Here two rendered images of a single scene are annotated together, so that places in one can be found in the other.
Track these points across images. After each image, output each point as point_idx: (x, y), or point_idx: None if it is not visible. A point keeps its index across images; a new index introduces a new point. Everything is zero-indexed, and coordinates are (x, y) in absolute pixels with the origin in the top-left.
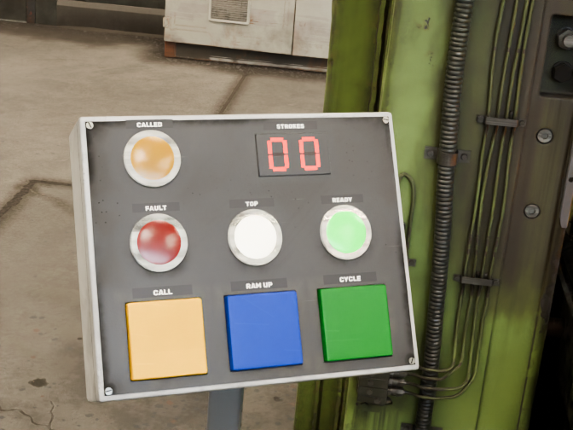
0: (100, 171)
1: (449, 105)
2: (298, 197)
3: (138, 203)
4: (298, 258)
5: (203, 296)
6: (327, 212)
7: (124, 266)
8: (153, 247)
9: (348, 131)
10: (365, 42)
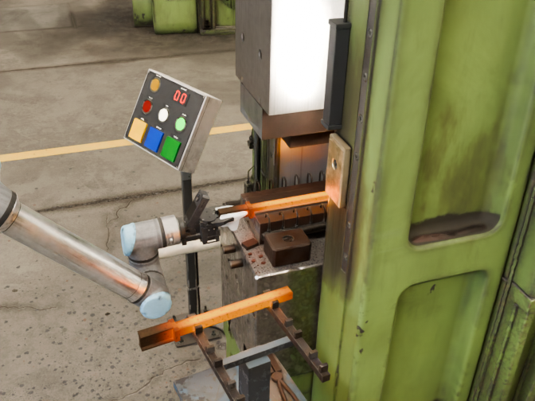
0: (146, 83)
1: None
2: (176, 109)
3: (148, 95)
4: (169, 125)
5: (148, 124)
6: (179, 116)
7: (139, 109)
8: (145, 107)
9: (194, 96)
10: None
